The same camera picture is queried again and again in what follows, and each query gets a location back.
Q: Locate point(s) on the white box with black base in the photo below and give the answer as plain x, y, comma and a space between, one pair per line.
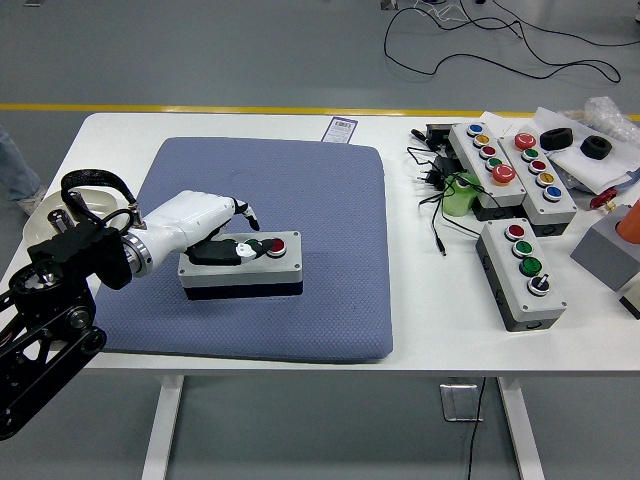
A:
632, 292

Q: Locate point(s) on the person's leg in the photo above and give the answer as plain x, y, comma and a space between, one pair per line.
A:
15, 175

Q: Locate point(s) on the grey block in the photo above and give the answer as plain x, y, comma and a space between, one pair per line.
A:
600, 255

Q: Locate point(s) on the metal floor socket plate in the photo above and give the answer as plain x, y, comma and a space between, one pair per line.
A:
452, 400

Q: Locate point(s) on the small black device box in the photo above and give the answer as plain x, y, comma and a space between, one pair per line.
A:
439, 132

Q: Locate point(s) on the grey four-button control box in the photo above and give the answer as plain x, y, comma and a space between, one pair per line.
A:
505, 270
270, 275

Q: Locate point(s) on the white shallow dish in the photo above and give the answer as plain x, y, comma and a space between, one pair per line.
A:
100, 200

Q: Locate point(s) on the black connector plug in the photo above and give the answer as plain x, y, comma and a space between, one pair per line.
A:
419, 135

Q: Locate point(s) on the loose red mushroom button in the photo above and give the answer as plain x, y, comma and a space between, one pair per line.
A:
600, 201

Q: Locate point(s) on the white paper sheet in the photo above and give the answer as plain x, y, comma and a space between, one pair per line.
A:
500, 122

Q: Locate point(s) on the orange cone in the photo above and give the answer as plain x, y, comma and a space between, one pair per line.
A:
631, 225

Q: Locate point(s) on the clear bubble wrap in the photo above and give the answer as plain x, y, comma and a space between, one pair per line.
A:
607, 112

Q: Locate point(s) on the grey five-button control box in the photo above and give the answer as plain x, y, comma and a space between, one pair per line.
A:
525, 185
462, 142

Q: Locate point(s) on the yellow floor tape line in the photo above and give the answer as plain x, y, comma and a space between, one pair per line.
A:
200, 107

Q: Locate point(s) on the blue-grey textured mat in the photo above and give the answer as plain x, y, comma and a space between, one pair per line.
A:
310, 200

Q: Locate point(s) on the grey metal foot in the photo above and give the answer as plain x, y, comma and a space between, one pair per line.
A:
390, 4

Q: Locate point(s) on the purple-edged label card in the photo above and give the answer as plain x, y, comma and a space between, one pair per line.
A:
340, 130

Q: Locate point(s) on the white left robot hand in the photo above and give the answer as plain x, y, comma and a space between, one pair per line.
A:
190, 217

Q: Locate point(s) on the white table leg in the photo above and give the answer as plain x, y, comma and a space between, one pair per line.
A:
162, 435
522, 435

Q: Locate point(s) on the small dark cylinder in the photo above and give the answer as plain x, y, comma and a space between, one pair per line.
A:
56, 219

